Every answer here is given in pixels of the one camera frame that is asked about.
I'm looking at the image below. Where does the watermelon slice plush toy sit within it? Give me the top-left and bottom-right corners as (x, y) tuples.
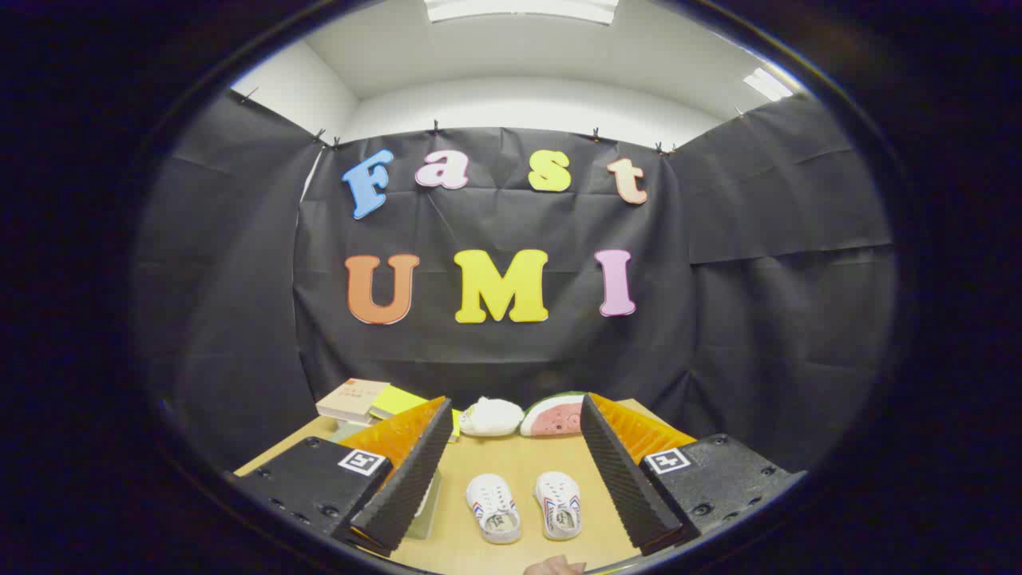
(521, 391), (588, 438)

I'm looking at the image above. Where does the beige book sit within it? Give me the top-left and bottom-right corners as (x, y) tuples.
(316, 378), (390, 424)

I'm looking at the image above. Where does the white canvas shoe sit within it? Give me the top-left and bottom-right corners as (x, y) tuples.
(465, 474), (522, 545)
(533, 471), (582, 541)

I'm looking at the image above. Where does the long ceiling light panel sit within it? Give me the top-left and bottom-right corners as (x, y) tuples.
(423, 0), (620, 25)

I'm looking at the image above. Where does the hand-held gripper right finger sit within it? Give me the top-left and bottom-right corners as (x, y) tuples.
(580, 393), (807, 557)

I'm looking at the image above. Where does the beige fabric storage box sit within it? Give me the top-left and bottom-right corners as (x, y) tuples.
(403, 471), (445, 541)

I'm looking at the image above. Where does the white plush toy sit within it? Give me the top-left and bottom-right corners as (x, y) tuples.
(459, 397), (525, 438)

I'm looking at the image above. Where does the yellow book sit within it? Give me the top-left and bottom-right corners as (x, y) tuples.
(369, 385), (462, 442)

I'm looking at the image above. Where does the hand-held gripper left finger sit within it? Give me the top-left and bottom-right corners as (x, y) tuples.
(232, 397), (454, 557)

